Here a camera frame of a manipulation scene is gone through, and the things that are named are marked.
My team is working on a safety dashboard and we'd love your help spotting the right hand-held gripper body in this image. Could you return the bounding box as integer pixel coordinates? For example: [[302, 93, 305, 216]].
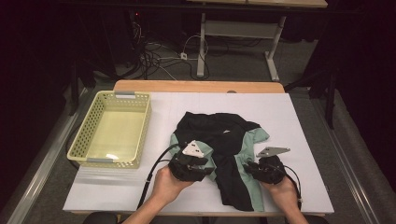
[[255, 147, 291, 185]]

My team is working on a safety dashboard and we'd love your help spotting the person's right hand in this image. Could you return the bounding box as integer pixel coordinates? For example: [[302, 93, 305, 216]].
[[261, 176, 300, 216]]

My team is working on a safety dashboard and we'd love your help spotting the black and green shirt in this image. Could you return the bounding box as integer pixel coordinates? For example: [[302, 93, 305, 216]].
[[169, 111, 271, 213]]

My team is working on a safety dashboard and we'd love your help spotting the white table sheet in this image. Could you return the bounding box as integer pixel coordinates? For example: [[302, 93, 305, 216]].
[[63, 91, 334, 216]]

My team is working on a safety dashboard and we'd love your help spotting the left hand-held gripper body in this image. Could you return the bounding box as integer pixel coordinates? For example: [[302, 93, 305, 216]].
[[167, 139, 205, 182]]

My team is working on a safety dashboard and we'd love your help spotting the left hand-held gripper black cable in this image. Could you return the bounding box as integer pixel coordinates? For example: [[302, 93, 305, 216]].
[[136, 143, 182, 210]]

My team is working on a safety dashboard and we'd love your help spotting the hand-held gripper black cable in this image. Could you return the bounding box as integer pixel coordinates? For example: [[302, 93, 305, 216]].
[[274, 163, 304, 210], [136, 143, 182, 210]]

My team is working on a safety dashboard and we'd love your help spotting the person's left hand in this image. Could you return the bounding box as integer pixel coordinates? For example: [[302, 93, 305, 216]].
[[149, 166, 194, 210]]

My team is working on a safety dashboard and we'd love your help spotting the white cable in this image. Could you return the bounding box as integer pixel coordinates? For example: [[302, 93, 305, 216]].
[[155, 35, 208, 81]]

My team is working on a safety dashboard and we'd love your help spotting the white-framed desk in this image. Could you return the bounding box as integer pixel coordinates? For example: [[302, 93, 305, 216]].
[[186, 0, 329, 82]]

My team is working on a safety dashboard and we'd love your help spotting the metal floor rail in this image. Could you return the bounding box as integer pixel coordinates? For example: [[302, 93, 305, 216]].
[[311, 97, 382, 224], [6, 88, 90, 224]]

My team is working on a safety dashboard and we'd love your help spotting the black stand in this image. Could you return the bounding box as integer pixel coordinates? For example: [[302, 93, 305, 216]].
[[284, 69, 338, 131], [68, 59, 81, 117]]

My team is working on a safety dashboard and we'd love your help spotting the right hand-held gripper black cable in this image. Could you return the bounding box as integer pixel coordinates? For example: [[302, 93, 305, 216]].
[[274, 163, 304, 210]]

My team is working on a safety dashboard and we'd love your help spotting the yellow perforated plastic basket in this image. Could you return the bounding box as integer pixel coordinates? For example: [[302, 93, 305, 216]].
[[66, 90, 152, 170]]

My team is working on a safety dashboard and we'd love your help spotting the wooden table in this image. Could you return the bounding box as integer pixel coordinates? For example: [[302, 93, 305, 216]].
[[71, 79, 326, 217]]

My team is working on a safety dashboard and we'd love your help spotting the tangle of black cables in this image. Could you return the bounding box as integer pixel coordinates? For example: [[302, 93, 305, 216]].
[[130, 21, 213, 81]]

